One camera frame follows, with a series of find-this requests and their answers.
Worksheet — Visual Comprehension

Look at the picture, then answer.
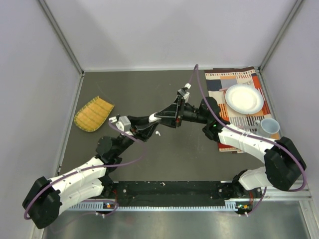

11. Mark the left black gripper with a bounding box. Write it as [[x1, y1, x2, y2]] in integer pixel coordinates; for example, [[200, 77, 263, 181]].
[[115, 115, 161, 156]]

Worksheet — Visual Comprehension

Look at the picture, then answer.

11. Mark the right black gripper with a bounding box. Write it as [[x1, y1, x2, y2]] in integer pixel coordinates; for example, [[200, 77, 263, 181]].
[[156, 96, 209, 128]]

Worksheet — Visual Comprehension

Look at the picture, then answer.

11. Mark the white earbud charging case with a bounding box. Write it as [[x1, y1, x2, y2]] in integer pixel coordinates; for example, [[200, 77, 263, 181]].
[[149, 113, 160, 123]]

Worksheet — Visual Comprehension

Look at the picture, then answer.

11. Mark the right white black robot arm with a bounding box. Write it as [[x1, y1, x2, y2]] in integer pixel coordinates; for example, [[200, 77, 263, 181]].
[[149, 95, 307, 197]]

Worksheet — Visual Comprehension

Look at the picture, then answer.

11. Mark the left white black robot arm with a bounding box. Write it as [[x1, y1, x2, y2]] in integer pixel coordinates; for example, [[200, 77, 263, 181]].
[[22, 114, 161, 229]]

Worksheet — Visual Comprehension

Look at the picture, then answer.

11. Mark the yellow woven mat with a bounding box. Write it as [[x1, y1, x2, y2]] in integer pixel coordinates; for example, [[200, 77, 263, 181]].
[[73, 96, 115, 132]]

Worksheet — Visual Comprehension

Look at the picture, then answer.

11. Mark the patterned orange placemat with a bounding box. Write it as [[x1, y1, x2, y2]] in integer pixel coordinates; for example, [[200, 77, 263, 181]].
[[204, 66, 281, 153]]

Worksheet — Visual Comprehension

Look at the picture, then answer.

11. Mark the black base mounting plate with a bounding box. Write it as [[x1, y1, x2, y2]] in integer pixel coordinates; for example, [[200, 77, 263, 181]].
[[99, 181, 238, 206]]

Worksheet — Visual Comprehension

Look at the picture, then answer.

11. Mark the white paper plate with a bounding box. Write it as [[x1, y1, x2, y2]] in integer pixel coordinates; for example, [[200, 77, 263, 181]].
[[225, 84, 264, 115]]

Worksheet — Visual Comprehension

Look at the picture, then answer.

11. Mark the pale blue cup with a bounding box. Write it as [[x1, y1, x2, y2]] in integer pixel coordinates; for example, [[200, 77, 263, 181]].
[[255, 118, 280, 138]]

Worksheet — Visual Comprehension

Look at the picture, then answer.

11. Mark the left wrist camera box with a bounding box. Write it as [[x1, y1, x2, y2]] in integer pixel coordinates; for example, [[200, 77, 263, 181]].
[[109, 116, 133, 136]]

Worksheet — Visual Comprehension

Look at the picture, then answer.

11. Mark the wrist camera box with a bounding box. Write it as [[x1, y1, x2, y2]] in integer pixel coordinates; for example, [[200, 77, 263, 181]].
[[177, 83, 191, 103], [109, 116, 133, 136]]

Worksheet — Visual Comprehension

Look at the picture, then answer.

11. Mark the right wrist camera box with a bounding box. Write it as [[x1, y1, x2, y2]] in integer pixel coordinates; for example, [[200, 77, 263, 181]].
[[177, 83, 191, 103]]

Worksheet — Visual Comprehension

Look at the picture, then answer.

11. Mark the pink handled fork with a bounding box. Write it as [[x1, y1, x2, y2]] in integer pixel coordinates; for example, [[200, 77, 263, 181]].
[[237, 119, 261, 129]]

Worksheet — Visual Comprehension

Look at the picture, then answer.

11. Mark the grey slotted cable duct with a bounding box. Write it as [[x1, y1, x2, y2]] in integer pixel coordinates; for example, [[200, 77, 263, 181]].
[[67, 201, 238, 212]]

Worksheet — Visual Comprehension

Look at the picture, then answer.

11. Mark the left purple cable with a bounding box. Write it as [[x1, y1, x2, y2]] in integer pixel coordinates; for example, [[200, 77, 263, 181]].
[[23, 120, 148, 220]]

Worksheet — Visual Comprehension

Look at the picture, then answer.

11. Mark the aluminium front rail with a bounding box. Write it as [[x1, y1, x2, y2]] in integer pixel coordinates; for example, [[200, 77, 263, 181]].
[[39, 181, 314, 202]]

